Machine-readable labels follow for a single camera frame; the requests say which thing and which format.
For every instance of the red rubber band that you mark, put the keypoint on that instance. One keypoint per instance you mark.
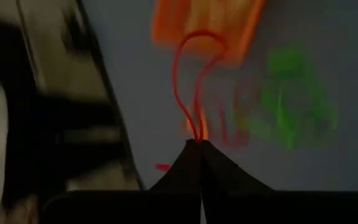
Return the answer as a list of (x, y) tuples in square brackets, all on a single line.
[(174, 74)]

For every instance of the black aluminium table frame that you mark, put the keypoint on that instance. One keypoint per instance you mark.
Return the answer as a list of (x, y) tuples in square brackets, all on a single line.
[(42, 124)]

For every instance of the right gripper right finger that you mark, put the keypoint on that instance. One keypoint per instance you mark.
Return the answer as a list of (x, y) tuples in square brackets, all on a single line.
[(222, 174)]

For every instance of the orange slotted plastic basket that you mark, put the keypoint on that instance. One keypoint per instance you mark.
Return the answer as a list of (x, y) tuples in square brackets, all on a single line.
[(244, 18)]

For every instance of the green rubber band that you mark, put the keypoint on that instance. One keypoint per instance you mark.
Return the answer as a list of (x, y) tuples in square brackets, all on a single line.
[(287, 68)]

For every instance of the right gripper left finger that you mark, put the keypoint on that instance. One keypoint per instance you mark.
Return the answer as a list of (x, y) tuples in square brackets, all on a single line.
[(185, 171)]

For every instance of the orange rubber band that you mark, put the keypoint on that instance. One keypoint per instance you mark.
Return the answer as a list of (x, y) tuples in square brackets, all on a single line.
[(204, 124)]

